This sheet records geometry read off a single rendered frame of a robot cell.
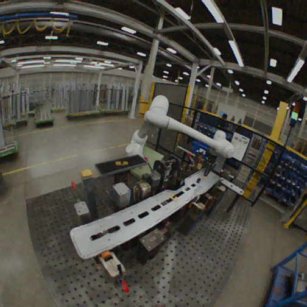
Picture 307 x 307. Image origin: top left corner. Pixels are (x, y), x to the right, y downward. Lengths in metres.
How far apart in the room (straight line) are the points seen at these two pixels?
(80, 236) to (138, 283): 0.47
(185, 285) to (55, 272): 0.84
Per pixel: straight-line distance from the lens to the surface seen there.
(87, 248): 0.71
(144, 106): 8.63
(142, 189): 0.87
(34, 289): 1.94
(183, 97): 3.31
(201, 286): 1.06
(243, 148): 1.69
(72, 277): 1.01
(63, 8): 3.17
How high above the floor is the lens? 1.65
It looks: 26 degrees down
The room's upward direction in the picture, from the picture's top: 11 degrees clockwise
